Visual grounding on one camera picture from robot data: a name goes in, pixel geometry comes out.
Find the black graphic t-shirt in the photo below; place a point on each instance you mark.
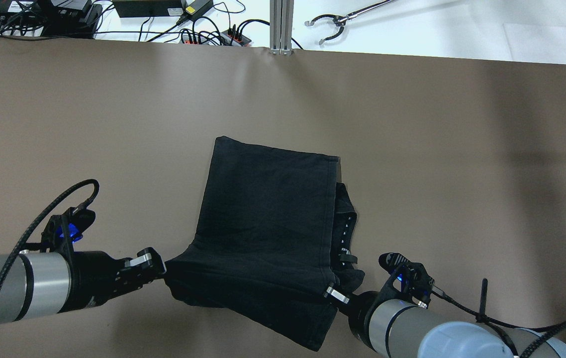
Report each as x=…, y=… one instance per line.
x=273, y=234

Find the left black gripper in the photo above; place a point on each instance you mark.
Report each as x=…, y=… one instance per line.
x=95, y=279

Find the black power adapter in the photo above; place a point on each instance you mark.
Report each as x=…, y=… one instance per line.
x=194, y=10

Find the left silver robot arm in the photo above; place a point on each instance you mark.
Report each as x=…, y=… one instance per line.
x=45, y=284

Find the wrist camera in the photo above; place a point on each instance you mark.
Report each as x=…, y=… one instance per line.
x=407, y=281
x=67, y=227

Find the orange black usb hub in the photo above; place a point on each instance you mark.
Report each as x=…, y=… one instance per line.
x=213, y=38

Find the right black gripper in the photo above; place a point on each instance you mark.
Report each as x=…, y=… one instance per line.
x=360, y=309

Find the aluminium frame post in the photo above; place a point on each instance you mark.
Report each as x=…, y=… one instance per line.
x=281, y=18

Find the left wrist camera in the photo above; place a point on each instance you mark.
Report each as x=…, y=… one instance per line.
x=67, y=227

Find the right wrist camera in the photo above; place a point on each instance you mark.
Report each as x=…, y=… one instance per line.
x=407, y=281

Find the black network switch box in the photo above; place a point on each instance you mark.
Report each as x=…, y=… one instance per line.
x=148, y=8

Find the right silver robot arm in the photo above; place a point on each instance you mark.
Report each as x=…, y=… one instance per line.
x=393, y=327

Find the reacher grabber tool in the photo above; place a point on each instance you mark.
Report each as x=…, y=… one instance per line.
x=339, y=21

